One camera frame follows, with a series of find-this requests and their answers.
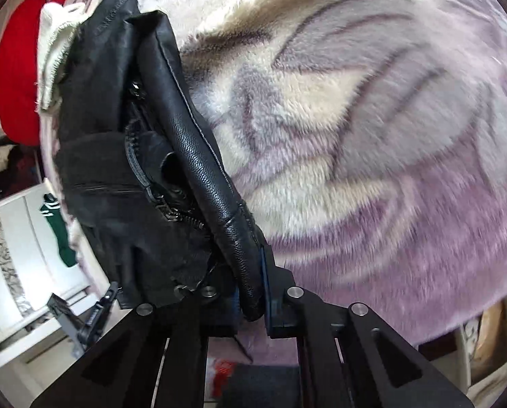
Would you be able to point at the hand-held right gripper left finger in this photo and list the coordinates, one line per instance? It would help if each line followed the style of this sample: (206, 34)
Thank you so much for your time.
(232, 306)

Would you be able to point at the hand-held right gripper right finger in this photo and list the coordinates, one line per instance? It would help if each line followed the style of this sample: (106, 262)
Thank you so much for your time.
(267, 280)

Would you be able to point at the black leather jacket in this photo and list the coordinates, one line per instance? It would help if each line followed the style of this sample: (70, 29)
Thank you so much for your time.
(151, 144)

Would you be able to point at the pile of dark clothes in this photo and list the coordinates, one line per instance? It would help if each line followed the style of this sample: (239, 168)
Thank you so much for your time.
(3, 170)

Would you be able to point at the red and white packet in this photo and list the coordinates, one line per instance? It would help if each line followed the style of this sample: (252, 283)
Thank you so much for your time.
(221, 376)

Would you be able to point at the dark floor mat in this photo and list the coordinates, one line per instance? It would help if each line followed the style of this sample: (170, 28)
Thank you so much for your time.
(262, 386)

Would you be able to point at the black tripod stand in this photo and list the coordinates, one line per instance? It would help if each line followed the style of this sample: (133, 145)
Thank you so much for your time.
(83, 318)

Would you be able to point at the purple floral plush blanket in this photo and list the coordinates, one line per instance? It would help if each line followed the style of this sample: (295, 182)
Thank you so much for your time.
(342, 136)

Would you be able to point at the green striped garment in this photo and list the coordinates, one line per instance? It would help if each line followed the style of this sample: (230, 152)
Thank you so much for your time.
(58, 233)

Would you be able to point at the white wardrobe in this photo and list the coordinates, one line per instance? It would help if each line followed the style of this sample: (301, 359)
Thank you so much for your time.
(20, 263)

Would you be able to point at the beige storage bag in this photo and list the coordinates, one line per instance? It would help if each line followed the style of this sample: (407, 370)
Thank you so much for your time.
(487, 348)

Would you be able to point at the cream fleece garment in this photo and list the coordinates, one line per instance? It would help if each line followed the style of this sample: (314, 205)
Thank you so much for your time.
(56, 51)

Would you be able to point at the red knitted garment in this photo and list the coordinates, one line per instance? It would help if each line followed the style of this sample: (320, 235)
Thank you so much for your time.
(17, 72)

